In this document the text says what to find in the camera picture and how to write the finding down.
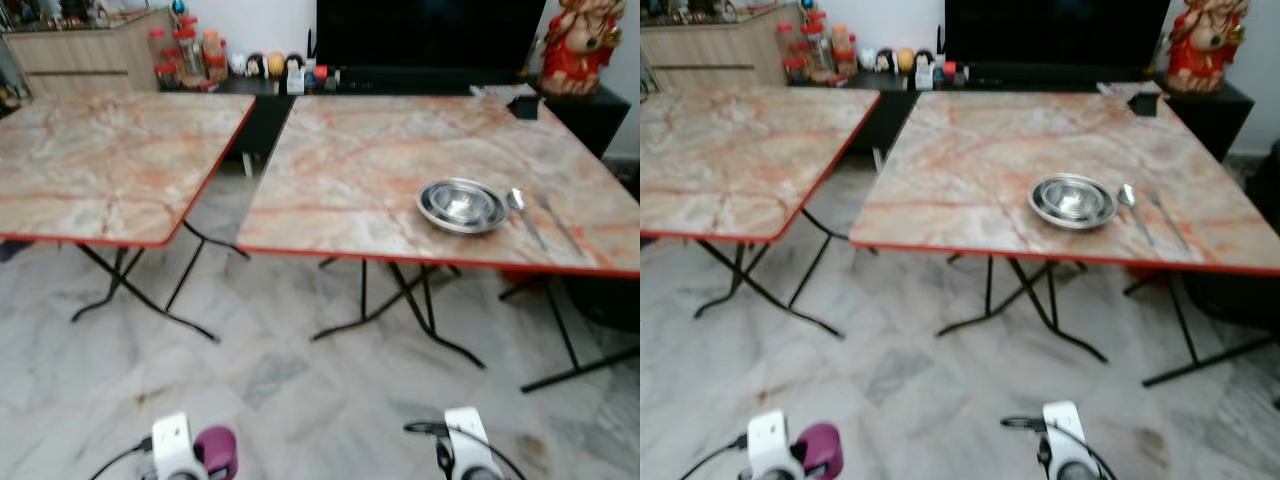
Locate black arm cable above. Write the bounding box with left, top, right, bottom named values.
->
left=690, top=433, right=749, bottom=480
left=89, top=436, right=154, bottom=480
left=1000, top=415, right=1119, bottom=480
left=403, top=419, right=528, bottom=480

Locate round steel plate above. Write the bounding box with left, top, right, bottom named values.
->
left=1028, top=173, right=1119, bottom=231
left=417, top=178, right=510, bottom=236

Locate black flat screen television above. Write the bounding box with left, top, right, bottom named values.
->
left=314, top=0, right=550, bottom=73
left=942, top=0, right=1172, bottom=68

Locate light wooden cabinet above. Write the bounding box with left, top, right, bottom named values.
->
left=640, top=4, right=802, bottom=92
left=0, top=9, right=178, bottom=99

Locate tall red lid jar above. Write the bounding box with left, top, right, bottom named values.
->
left=799, top=21, right=834, bottom=78
left=171, top=27, right=207, bottom=83

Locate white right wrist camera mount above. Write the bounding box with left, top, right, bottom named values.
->
left=1040, top=400, right=1102, bottom=480
left=442, top=405, right=505, bottom=480

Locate red and gold statue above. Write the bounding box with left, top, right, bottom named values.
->
left=1162, top=0, right=1252, bottom=95
left=537, top=0, right=630, bottom=99

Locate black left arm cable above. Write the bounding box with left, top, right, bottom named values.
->
left=89, top=436, right=154, bottom=480
left=690, top=433, right=749, bottom=480

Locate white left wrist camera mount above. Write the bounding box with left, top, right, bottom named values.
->
left=744, top=409, right=807, bottom=480
left=149, top=411, right=209, bottom=480

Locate black television console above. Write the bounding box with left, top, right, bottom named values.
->
left=214, top=72, right=634, bottom=164

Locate steel fork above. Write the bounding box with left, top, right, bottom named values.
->
left=1147, top=189, right=1194, bottom=253
left=535, top=192, right=587, bottom=258

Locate steel spoon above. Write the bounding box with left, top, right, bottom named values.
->
left=506, top=187, right=549, bottom=252
left=1118, top=183, right=1157, bottom=247

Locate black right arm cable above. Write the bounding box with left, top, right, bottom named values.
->
left=403, top=419, right=528, bottom=480
left=1000, top=415, right=1119, bottom=480

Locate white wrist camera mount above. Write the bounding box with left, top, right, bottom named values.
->
left=744, top=409, right=807, bottom=480
left=1040, top=400, right=1102, bottom=480
left=442, top=405, right=505, bottom=480
left=149, top=411, right=209, bottom=480

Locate marble top folding table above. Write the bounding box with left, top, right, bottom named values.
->
left=0, top=92, right=257, bottom=344
left=237, top=95, right=641, bottom=394
left=640, top=85, right=882, bottom=339
left=848, top=91, right=1280, bottom=389

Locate purple cup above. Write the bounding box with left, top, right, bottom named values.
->
left=193, top=425, right=240, bottom=480
left=797, top=422, right=845, bottom=480

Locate steel bowl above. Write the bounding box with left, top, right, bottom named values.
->
left=1042, top=177, right=1109, bottom=220
left=431, top=182, right=500, bottom=225

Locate orange filled red lid jar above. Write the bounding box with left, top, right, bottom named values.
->
left=830, top=24, right=857, bottom=78
left=202, top=29, right=230, bottom=83

